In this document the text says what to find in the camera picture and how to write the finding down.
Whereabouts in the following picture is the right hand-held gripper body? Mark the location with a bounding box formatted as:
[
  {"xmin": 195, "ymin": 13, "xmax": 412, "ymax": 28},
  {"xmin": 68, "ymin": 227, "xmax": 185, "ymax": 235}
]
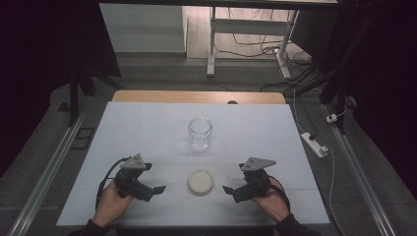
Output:
[{"xmin": 231, "ymin": 156, "xmax": 277, "ymax": 205}]

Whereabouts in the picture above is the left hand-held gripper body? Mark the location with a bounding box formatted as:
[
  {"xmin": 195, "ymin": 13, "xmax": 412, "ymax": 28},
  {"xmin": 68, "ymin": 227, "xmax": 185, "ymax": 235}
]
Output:
[{"xmin": 113, "ymin": 153, "xmax": 155, "ymax": 203}]

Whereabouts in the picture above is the cream jar lid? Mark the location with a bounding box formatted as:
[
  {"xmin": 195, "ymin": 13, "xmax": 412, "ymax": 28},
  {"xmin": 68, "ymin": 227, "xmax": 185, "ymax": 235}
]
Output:
[{"xmin": 187, "ymin": 169, "xmax": 214, "ymax": 197}]

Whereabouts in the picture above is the clear glass jar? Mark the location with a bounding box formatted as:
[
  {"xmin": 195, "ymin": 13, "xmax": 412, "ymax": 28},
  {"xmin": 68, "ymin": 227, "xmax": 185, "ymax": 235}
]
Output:
[{"xmin": 187, "ymin": 116, "xmax": 213, "ymax": 152}]

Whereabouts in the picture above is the person's right hand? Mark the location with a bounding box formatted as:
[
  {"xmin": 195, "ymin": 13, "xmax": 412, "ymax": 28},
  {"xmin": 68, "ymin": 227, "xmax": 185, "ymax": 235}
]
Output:
[{"xmin": 251, "ymin": 181, "xmax": 291, "ymax": 224}]

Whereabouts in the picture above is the person's left hand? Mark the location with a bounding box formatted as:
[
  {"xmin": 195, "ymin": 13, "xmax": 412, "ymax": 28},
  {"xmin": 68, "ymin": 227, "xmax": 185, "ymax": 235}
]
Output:
[{"xmin": 92, "ymin": 180, "xmax": 136, "ymax": 228}]

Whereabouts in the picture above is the white table sheet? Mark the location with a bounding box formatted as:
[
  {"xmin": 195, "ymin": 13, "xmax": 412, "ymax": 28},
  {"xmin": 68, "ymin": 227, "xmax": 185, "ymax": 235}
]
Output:
[{"xmin": 56, "ymin": 100, "xmax": 330, "ymax": 228}]

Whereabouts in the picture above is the white power strip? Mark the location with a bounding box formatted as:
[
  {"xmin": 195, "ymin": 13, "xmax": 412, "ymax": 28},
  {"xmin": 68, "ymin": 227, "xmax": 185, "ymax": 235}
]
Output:
[{"xmin": 300, "ymin": 132, "xmax": 329, "ymax": 159}]

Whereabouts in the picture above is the black tripod stand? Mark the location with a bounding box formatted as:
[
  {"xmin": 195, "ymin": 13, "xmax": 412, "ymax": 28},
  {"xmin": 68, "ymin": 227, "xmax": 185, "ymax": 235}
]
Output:
[{"xmin": 67, "ymin": 65, "xmax": 126, "ymax": 128}]

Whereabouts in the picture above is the dark curtain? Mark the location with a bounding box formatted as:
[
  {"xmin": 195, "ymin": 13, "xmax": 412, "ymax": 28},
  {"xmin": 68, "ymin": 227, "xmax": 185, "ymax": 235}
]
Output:
[
  {"xmin": 337, "ymin": 0, "xmax": 417, "ymax": 198},
  {"xmin": 0, "ymin": 0, "xmax": 121, "ymax": 178}
]

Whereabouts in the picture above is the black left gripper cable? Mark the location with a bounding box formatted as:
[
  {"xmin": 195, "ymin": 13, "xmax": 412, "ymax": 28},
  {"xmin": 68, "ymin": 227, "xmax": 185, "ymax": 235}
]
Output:
[{"xmin": 94, "ymin": 156, "xmax": 131, "ymax": 212}]

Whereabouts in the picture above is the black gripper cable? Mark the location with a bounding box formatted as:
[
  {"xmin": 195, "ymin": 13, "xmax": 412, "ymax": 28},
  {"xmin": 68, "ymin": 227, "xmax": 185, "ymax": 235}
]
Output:
[
  {"xmin": 94, "ymin": 156, "xmax": 131, "ymax": 212},
  {"xmin": 268, "ymin": 175, "xmax": 292, "ymax": 212}
]

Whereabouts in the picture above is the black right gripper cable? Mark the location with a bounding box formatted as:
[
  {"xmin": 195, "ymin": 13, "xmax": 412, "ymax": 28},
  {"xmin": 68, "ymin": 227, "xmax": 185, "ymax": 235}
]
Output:
[{"xmin": 268, "ymin": 175, "xmax": 292, "ymax": 212}]

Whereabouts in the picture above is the white cable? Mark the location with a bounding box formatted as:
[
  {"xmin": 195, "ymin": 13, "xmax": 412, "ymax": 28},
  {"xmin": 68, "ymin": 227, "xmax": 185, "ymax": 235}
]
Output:
[{"xmin": 323, "ymin": 144, "xmax": 337, "ymax": 210}]

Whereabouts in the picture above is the metal floor rail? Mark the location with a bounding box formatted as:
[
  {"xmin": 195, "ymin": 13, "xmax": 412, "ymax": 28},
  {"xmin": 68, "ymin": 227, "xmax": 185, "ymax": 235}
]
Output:
[
  {"xmin": 323, "ymin": 103, "xmax": 396, "ymax": 236},
  {"xmin": 8, "ymin": 107, "xmax": 89, "ymax": 236}
]

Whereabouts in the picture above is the bundle of black floor cables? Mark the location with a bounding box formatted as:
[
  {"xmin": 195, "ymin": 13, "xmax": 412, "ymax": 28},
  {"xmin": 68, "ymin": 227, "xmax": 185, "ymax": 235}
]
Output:
[{"xmin": 214, "ymin": 8, "xmax": 318, "ymax": 93}]

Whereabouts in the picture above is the white desk frame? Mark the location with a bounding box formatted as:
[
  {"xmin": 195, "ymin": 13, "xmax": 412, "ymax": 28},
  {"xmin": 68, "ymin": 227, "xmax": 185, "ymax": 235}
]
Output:
[{"xmin": 206, "ymin": 6, "xmax": 300, "ymax": 80}]

